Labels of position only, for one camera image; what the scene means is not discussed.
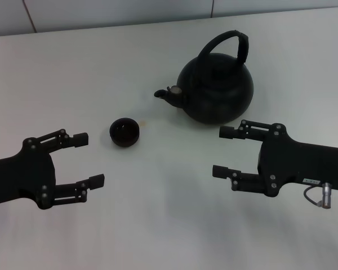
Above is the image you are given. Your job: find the dark small teacup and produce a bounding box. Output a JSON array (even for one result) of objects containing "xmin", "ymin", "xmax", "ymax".
[{"xmin": 109, "ymin": 117, "xmax": 141, "ymax": 148}]

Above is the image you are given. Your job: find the black round teapot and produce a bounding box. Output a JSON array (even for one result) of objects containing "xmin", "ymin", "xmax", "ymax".
[{"xmin": 154, "ymin": 30, "xmax": 255, "ymax": 125}]

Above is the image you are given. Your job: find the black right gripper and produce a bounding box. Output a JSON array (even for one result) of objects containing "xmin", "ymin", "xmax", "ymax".
[{"xmin": 212, "ymin": 119, "xmax": 338, "ymax": 197}]

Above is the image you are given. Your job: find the right gripper cable with plug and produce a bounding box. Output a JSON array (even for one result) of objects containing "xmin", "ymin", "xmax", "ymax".
[{"xmin": 304, "ymin": 182, "xmax": 332, "ymax": 210}]

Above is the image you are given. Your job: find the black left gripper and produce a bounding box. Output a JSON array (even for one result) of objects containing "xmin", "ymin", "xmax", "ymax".
[{"xmin": 0, "ymin": 129, "xmax": 106, "ymax": 211}]

